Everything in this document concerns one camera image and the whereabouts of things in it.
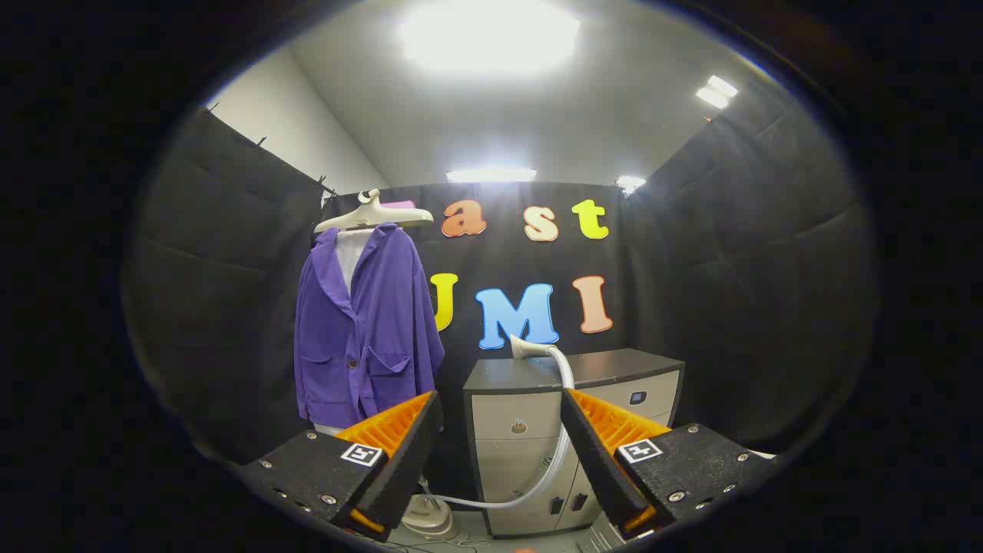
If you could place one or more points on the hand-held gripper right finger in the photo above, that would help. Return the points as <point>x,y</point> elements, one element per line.
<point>595,453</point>

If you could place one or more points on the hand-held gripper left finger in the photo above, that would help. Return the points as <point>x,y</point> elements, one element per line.
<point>407,453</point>

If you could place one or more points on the white garment steamer base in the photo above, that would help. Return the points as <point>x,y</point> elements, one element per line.
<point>426,522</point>

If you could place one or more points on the white garment steamer head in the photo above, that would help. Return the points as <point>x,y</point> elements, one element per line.
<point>526,349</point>

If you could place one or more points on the white undershirt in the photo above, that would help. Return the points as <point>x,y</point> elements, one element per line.
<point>351,257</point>

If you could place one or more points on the white clothes hanger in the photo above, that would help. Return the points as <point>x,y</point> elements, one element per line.
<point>369,216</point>

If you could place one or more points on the grey cabinet with black top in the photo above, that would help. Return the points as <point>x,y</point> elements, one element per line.
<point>514,461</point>

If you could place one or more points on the small ceiling light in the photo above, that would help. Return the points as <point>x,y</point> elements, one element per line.
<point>630,183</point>
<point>723,85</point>
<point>711,97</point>

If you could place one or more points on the long ceiling light strip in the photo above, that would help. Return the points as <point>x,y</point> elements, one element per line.
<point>491,175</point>

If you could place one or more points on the large ceiling light panel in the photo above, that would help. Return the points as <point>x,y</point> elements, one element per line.
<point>491,34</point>

